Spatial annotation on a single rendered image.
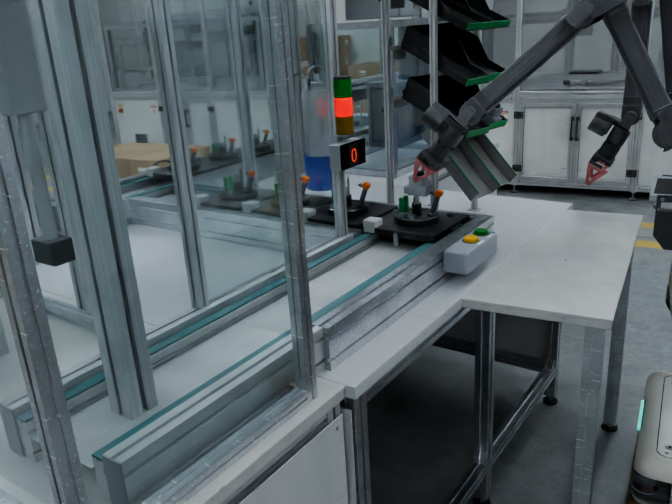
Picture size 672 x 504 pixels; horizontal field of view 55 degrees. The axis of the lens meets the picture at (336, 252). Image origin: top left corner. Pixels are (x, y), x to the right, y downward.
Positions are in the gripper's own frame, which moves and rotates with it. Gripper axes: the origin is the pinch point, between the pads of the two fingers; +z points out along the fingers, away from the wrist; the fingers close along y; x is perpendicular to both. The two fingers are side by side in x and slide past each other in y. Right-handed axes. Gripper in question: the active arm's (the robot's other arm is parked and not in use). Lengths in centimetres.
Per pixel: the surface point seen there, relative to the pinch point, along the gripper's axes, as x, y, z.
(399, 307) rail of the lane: 26, 42, 7
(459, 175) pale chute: 5.4, -20.2, 0.2
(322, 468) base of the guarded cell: 41, 86, 16
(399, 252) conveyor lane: 12.7, 15.3, 13.7
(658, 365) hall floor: 114, -123, 50
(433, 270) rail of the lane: 24.5, 25.4, 3.2
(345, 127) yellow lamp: -20.1, 21.2, -6.9
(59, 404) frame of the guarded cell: 13, 133, -14
